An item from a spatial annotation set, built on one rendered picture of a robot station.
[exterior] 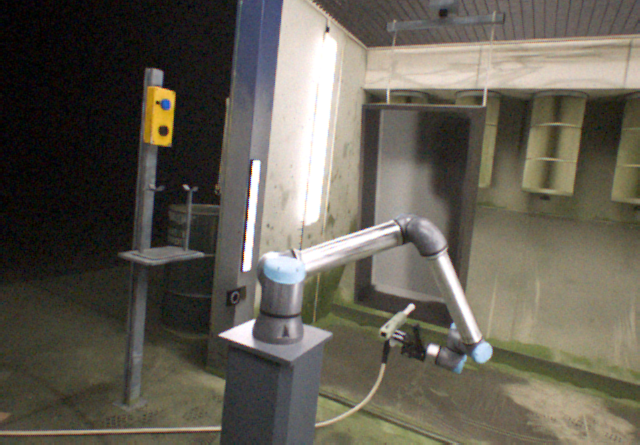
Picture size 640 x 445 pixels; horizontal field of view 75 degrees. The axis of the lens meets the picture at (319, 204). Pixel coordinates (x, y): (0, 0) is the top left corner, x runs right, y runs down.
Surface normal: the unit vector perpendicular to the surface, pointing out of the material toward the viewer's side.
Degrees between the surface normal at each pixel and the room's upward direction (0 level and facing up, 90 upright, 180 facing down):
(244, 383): 90
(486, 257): 57
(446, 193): 102
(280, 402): 90
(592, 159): 90
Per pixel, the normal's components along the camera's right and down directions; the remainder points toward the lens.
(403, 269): -0.47, 0.22
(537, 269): -0.34, -0.52
